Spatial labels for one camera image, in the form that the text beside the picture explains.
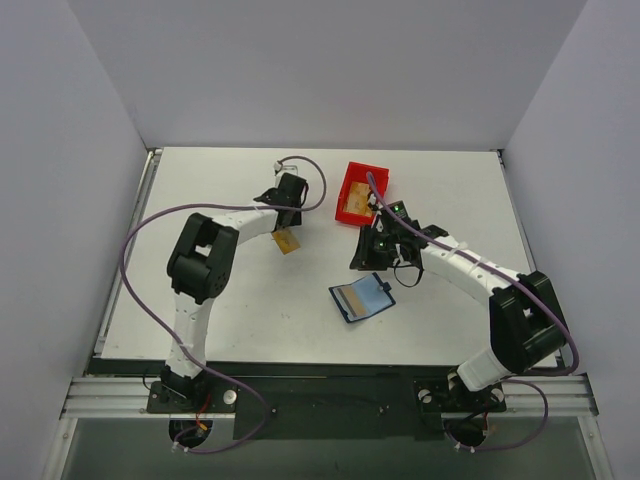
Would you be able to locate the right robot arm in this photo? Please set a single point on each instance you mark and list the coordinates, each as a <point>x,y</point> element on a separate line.
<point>526,324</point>

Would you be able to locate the blue leather card holder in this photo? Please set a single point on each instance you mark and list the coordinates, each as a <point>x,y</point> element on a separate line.
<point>373,291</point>

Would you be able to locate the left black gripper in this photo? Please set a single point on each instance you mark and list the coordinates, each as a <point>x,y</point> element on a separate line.
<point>288,214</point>

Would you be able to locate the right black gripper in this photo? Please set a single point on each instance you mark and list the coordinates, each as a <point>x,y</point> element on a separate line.
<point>364,248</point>

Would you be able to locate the aluminium frame rail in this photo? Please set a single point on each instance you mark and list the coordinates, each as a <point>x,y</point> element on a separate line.
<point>105,398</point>

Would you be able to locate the gold card magnetic stripe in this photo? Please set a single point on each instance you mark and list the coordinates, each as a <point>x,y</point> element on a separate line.
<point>350,303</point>

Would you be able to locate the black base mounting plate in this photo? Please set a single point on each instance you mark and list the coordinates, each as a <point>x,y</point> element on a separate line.
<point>286,401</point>

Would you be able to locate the gold cards in bin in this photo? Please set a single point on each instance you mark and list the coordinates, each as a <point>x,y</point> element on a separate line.
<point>357,200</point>

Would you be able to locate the gold card face up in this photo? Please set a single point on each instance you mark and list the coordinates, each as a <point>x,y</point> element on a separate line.
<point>285,241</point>

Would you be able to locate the red plastic bin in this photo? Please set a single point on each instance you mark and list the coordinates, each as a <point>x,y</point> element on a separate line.
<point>357,172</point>

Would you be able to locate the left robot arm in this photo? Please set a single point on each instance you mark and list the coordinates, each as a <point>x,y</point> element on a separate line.
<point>200,268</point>

